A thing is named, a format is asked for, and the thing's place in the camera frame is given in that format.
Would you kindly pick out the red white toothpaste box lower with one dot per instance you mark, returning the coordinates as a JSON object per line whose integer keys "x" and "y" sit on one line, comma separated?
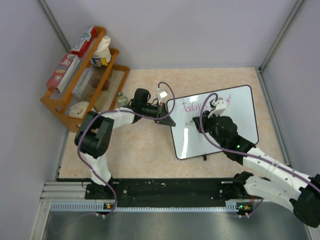
{"x": 63, "y": 72}

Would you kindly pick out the white whiteboard black frame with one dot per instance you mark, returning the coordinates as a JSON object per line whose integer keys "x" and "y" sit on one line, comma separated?
{"x": 193, "y": 128}

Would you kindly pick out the red white toothpaste box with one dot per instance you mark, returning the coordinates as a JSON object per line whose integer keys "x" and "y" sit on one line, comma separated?
{"x": 84, "y": 41}
{"x": 63, "y": 72}

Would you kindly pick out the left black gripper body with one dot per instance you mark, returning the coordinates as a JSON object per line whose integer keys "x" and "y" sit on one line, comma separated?
{"x": 160, "y": 110}

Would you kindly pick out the brown box on shelf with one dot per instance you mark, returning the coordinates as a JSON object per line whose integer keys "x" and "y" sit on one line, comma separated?
{"x": 106, "y": 85}

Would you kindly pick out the white cup upper shelf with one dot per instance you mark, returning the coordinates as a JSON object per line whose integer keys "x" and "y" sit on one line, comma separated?
{"x": 102, "y": 55}

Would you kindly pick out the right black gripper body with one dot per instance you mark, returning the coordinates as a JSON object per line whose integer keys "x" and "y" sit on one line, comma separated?
{"x": 209, "y": 126}

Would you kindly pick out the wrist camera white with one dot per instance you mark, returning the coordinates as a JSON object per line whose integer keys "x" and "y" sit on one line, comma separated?
{"x": 217, "y": 107}
{"x": 162, "y": 94}

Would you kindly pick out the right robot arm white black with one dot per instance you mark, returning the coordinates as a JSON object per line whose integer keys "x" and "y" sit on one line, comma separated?
{"x": 297, "y": 192}

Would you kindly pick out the white cup shelf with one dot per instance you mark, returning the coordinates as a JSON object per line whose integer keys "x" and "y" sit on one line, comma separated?
{"x": 102, "y": 55}
{"x": 78, "y": 110}

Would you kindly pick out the white cup lower shelf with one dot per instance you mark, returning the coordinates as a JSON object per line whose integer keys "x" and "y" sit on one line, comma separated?
{"x": 78, "y": 110}

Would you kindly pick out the clear plastic bottle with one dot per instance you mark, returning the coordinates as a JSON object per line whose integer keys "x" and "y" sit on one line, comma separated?
{"x": 121, "y": 100}

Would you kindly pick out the orange wooden shelf rack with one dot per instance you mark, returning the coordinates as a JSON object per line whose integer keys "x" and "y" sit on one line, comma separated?
{"x": 86, "y": 84}

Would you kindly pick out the red white toothpaste box upper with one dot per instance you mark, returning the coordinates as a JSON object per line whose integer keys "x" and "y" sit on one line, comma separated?
{"x": 84, "y": 41}

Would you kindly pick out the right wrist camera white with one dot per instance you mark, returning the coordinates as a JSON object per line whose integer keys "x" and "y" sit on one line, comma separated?
{"x": 217, "y": 107}

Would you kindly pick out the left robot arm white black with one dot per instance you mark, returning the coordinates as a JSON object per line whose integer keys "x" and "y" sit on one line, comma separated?
{"x": 94, "y": 135}

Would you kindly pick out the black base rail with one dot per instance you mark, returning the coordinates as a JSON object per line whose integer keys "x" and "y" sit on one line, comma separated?
{"x": 167, "y": 192}

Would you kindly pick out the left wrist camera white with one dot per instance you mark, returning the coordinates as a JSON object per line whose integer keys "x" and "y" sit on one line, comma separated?
{"x": 162, "y": 94}

